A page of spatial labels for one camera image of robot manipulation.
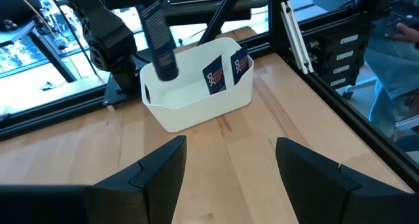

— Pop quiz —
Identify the black labelled equipment box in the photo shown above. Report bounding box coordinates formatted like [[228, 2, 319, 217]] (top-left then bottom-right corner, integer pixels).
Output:
[[309, 22, 376, 89]]

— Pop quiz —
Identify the black aluminium table frame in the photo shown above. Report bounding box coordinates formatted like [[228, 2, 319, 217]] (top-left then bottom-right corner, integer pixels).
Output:
[[0, 0, 419, 194]]

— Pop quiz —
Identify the white plastic bin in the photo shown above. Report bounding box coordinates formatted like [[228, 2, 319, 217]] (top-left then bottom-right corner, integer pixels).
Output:
[[139, 37, 255, 134]]

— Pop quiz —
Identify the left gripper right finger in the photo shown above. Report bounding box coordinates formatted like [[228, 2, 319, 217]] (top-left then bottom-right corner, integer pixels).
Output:
[[275, 136, 419, 224]]

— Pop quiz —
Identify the dark metal desk frame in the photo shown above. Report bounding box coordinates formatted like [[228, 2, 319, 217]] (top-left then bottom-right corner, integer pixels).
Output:
[[0, 19, 78, 84]]

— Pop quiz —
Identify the black desk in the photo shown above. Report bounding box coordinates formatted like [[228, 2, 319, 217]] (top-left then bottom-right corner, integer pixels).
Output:
[[107, 0, 269, 47]]

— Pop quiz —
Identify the person's hand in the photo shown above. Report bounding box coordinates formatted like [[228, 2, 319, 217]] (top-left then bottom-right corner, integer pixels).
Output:
[[391, 22, 419, 43]]

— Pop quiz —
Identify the black keyboard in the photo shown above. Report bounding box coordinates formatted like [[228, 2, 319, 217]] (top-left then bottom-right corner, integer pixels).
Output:
[[373, 6, 419, 38]]

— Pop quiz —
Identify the person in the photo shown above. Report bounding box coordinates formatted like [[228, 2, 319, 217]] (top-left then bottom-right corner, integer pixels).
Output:
[[363, 20, 419, 140]]

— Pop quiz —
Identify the silver aluminium bar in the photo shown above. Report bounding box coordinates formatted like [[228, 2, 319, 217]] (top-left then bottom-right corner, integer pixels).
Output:
[[280, 0, 314, 75]]

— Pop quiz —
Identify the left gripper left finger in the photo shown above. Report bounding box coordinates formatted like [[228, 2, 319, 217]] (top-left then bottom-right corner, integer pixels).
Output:
[[0, 135, 188, 224]]

